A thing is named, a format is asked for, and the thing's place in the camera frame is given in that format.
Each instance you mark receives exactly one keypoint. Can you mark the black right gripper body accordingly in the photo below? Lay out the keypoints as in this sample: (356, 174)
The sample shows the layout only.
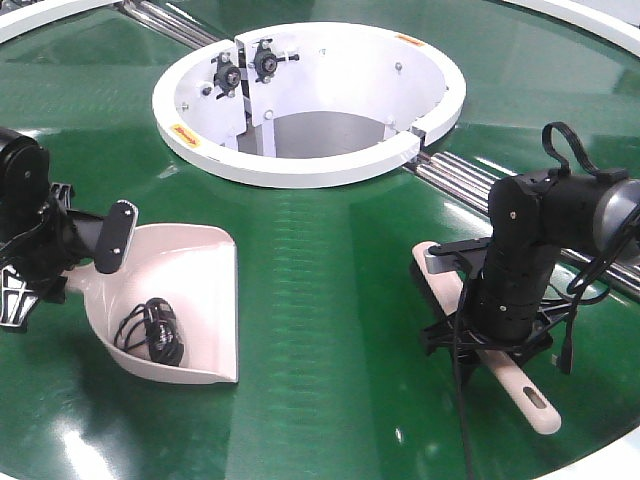
(466, 346)

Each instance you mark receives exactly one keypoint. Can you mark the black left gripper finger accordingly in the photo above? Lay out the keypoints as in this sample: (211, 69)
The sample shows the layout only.
(115, 235)

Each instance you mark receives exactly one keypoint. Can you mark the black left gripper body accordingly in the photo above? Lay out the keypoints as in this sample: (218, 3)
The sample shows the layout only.
(34, 260)

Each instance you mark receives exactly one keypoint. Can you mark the pink plastic dustpan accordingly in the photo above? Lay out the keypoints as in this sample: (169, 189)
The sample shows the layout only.
(194, 269)

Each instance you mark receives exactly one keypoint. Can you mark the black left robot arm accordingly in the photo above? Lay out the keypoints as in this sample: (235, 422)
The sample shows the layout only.
(25, 183)

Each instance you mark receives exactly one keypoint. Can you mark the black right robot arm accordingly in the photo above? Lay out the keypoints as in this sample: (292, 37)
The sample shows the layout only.
(534, 216)

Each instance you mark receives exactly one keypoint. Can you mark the white outer conveyor rim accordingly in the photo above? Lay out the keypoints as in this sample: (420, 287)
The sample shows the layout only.
(610, 28)

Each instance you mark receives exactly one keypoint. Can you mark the right steel roller bars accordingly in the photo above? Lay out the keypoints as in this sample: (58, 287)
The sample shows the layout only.
(470, 181)

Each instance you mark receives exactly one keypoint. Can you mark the steel roller bars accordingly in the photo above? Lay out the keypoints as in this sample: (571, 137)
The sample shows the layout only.
(178, 27)
(470, 181)

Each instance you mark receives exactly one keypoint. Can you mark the far steel roller bars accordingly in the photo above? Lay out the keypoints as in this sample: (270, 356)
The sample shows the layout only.
(178, 27)

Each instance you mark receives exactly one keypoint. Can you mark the left black bearing mount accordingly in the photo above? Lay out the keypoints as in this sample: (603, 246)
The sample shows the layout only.
(227, 76)

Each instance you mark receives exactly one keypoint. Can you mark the black bearing mount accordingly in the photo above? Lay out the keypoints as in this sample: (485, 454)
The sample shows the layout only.
(266, 61)
(227, 76)

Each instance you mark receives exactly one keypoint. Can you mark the right black bearing mount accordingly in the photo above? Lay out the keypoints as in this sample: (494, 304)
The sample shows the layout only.
(266, 61)

